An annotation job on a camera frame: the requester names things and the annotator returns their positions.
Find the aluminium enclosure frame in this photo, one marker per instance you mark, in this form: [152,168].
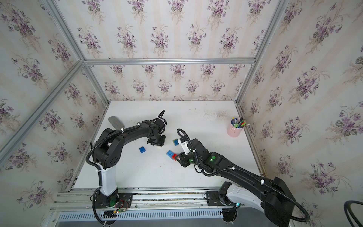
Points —
[300,74]

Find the pink pen cup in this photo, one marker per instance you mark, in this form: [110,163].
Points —
[233,131]

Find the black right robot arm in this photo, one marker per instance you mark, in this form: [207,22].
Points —
[275,198]

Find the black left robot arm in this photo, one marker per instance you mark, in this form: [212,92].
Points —
[107,151]

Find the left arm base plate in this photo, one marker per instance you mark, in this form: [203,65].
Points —
[114,201]

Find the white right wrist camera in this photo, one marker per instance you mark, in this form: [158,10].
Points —
[184,145]

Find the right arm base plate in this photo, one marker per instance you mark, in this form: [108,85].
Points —
[214,198]

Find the light blue long lego brick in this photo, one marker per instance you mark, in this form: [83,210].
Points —
[170,153]

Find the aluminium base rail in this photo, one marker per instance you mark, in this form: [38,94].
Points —
[147,204]

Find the pens in cup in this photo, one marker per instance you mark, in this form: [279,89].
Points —
[239,123]

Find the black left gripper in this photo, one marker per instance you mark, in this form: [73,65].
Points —
[160,144]

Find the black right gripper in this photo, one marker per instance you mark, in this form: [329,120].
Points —
[183,161]

